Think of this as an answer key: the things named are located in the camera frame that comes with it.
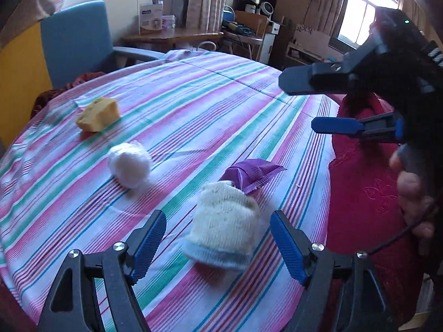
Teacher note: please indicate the red embroidered blanket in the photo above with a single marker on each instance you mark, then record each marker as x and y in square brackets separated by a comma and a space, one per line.
[363, 197]

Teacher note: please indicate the person's right hand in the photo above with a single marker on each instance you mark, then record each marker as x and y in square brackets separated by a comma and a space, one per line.
[413, 197]

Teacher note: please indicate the small purple box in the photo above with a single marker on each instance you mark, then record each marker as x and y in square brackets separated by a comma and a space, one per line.
[169, 21]

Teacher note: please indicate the blue armchair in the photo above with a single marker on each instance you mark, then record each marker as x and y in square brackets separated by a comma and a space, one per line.
[79, 41]

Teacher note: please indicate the white plastic-wrapped ball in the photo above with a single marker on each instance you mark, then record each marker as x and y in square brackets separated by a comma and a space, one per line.
[129, 164]

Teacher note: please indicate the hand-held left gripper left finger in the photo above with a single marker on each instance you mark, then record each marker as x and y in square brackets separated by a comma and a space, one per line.
[148, 245]

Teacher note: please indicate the purple snack packet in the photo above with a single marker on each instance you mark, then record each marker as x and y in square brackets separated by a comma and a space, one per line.
[252, 173]

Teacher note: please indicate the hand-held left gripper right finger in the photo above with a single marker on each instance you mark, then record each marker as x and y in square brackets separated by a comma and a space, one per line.
[289, 245]

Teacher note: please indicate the white appliance box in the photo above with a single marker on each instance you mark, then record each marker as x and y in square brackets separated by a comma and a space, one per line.
[151, 17]

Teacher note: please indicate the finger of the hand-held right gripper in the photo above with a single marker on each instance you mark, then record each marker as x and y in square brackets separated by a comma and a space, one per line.
[311, 79]
[335, 125]

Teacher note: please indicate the wooden side table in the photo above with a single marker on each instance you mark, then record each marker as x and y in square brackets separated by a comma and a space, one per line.
[173, 36]

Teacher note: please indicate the white cabinet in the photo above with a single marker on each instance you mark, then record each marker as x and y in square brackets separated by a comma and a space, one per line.
[271, 45]

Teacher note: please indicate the patterned beige curtain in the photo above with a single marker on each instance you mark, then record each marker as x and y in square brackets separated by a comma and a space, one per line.
[204, 0]

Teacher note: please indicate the small white fan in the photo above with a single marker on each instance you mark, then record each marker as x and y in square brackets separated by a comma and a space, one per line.
[267, 10]

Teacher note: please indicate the wooden folding chair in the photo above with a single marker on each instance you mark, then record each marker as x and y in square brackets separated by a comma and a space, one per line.
[249, 27]

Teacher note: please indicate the yellow panel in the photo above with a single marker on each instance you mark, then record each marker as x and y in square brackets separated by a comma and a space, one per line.
[24, 83]

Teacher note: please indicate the yellow sponge block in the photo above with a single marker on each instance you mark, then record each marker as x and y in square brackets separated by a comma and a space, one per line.
[98, 114]

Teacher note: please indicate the cream knitted sock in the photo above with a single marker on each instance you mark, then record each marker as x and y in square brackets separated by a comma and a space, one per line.
[221, 224]

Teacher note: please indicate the blue round container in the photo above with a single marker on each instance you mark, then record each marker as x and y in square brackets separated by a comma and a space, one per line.
[229, 13]

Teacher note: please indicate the dark red cloth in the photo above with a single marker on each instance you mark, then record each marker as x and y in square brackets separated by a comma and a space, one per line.
[52, 96]

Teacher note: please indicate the floral printed board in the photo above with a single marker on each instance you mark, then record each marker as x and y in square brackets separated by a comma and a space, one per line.
[316, 41]

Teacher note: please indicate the striped bedsheet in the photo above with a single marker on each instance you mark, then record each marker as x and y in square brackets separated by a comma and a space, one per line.
[207, 110]

